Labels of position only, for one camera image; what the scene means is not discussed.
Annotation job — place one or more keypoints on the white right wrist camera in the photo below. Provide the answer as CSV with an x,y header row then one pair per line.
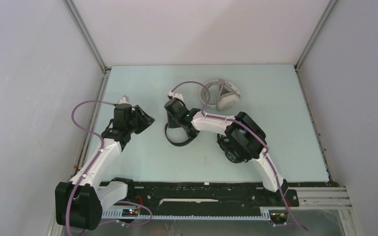
x,y
178,96

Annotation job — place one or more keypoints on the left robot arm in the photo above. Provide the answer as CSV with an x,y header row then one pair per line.
x,y
80,203

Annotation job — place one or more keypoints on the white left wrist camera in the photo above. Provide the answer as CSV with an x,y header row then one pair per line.
x,y
124,100

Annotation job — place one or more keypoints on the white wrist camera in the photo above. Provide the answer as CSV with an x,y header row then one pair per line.
x,y
178,96
124,100

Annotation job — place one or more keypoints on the small black on-ear headphones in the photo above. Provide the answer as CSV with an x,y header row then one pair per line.
x,y
179,137

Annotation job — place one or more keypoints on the aluminium corner frame post right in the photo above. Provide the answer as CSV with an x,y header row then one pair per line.
x,y
316,32

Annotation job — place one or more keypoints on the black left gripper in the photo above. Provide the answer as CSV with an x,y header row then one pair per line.
x,y
145,121

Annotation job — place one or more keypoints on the black blue gaming headset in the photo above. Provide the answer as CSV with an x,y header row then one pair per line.
x,y
233,151

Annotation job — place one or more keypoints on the white grey gaming headset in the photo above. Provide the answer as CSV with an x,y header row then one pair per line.
x,y
227,95

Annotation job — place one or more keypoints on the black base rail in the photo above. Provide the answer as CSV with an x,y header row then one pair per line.
x,y
213,199

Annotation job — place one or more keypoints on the white slotted cable duct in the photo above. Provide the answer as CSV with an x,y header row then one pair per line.
x,y
135,213

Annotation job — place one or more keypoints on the aluminium corner frame post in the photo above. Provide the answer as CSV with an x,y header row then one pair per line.
x,y
316,32
80,24

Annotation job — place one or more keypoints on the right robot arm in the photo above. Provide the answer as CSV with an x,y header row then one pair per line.
x,y
239,137

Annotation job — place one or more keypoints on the aluminium corner frame post left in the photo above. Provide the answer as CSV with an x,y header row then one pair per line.
x,y
80,24

